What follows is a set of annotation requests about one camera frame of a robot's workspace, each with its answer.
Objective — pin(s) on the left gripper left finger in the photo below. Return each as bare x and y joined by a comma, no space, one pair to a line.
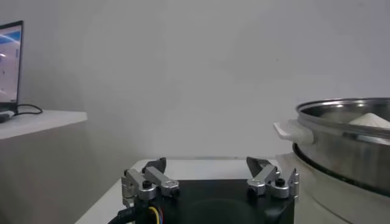
152,181

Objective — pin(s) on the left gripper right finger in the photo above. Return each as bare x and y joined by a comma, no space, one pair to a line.
265,179

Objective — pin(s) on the white steamed baozi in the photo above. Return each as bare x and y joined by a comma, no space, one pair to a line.
370,120

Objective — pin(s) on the stainless steel steamer basket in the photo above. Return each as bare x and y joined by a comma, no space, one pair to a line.
335,152

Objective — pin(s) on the white electric cooker base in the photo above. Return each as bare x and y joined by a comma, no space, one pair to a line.
320,201

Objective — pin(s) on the small white side table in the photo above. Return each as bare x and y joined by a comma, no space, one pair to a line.
39,123

